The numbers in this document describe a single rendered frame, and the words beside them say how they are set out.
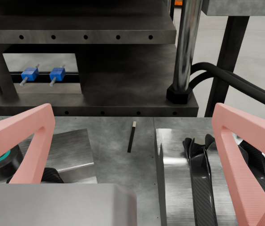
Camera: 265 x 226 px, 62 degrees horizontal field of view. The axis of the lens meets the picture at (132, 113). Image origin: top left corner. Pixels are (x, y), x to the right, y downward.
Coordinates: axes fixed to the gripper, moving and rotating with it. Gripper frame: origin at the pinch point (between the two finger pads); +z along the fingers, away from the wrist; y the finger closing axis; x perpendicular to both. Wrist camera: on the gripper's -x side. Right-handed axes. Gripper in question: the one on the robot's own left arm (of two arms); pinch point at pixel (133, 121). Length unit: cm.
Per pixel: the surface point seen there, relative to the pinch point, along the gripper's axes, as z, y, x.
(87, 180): 20.5, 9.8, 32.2
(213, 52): 308, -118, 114
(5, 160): 19.6, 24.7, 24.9
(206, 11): 76, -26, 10
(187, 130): 38, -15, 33
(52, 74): 66, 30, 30
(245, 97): 186, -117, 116
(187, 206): 12.8, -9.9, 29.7
